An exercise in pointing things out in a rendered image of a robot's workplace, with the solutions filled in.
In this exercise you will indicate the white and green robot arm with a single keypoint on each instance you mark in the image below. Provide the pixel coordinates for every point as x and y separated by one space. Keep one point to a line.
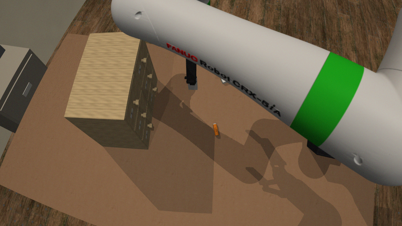
350 112

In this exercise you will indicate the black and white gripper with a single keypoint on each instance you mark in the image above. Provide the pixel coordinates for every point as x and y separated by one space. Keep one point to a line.
191 78

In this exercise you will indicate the light wooden chest of drawers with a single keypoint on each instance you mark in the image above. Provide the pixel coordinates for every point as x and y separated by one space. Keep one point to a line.
99 97

